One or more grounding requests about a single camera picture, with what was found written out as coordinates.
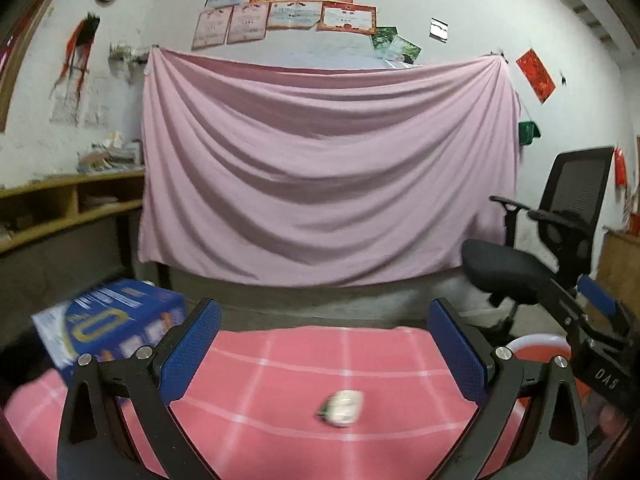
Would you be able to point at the pink checked tablecloth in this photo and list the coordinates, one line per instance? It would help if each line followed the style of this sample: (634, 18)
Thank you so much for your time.
(300, 360)

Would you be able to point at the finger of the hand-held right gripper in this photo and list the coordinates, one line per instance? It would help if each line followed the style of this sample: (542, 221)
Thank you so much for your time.
(567, 312)
(597, 295)

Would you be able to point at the green photo print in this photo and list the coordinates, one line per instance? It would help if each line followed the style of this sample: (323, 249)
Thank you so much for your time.
(384, 37)
(405, 50)

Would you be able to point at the wooden window frame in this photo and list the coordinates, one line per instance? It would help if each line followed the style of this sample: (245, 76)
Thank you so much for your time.
(15, 70)

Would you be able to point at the group of wall certificates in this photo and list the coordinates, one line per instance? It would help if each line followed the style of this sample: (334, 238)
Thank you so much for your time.
(295, 2)

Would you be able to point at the pink hanging sheet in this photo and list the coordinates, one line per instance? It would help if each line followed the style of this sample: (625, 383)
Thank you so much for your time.
(325, 160)

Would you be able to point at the white green paper ball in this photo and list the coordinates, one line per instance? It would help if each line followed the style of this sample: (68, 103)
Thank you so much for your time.
(342, 407)

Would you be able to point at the wooden cabinet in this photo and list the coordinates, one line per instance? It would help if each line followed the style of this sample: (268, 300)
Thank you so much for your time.
(620, 265)

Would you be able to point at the white black wall card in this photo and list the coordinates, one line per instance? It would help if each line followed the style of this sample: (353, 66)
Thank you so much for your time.
(439, 29)

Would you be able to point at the red basin with white rim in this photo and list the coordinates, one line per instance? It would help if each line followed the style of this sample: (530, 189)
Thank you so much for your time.
(537, 347)

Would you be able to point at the stack of papers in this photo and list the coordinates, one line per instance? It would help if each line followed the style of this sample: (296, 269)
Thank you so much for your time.
(112, 155)

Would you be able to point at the red hanging ornament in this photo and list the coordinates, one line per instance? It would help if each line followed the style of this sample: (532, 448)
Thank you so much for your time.
(621, 167)

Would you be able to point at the black office chair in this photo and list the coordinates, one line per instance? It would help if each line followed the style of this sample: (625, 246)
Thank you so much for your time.
(505, 265)

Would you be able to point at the red paper wall decoration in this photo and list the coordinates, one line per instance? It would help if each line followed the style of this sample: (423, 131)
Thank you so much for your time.
(536, 76)

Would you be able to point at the blue cardboard box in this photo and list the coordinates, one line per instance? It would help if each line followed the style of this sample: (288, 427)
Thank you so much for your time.
(125, 305)

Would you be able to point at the wooden shelf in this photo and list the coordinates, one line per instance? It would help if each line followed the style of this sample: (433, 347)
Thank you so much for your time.
(55, 210)

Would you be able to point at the green hanging bag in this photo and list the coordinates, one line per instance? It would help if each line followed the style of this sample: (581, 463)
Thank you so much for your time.
(529, 132)

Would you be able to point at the red tassel ornament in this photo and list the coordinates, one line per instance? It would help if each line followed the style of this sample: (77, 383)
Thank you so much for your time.
(77, 45)

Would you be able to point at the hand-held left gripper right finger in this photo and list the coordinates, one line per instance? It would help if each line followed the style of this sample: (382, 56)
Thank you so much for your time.
(457, 355)

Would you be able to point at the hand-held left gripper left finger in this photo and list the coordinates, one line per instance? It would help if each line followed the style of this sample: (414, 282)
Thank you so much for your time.
(192, 350)

